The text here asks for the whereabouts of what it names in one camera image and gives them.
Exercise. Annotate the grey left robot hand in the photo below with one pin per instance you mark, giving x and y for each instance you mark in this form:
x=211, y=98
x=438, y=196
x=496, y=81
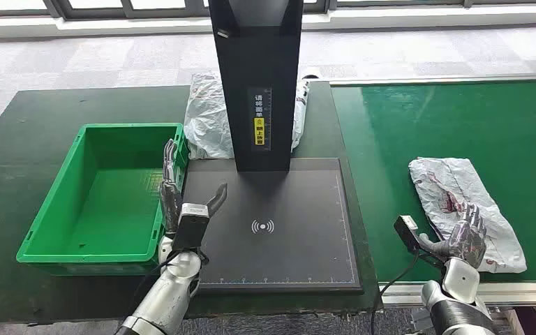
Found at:
x=170, y=203

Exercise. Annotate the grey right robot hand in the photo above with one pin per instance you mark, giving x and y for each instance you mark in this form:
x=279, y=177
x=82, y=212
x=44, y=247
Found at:
x=467, y=242

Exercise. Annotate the grey parcel with red smear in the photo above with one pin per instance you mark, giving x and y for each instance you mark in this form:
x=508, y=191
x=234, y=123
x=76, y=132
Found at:
x=443, y=185

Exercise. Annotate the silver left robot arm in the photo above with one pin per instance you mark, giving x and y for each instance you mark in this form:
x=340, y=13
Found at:
x=166, y=296

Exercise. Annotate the black scanning machine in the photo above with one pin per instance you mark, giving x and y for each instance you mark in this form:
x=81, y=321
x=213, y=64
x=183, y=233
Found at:
x=272, y=249

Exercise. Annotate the green conveyor belt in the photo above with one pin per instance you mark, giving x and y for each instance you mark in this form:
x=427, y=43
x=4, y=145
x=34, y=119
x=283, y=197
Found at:
x=434, y=120

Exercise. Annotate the green plastic crate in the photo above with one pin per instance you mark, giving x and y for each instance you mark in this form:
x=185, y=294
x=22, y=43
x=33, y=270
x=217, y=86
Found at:
x=106, y=203

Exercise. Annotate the crumpled grey poly mailer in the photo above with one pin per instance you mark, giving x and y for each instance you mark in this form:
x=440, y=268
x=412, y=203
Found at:
x=208, y=125

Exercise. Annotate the dark green table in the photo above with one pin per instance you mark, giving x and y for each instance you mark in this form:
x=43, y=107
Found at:
x=41, y=111

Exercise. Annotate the white round object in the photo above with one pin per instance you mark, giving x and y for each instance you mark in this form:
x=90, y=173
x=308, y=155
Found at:
x=309, y=73

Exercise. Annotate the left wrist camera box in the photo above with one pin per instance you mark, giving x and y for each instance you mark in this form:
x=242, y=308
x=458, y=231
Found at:
x=191, y=226

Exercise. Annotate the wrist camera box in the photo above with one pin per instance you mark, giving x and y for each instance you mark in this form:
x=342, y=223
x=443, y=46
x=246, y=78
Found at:
x=191, y=226
x=406, y=231

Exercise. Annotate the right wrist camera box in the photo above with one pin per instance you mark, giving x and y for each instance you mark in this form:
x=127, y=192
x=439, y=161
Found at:
x=406, y=231

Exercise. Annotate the aluminium conveyor frame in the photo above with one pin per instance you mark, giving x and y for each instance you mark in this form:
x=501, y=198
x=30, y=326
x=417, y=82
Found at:
x=517, y=292

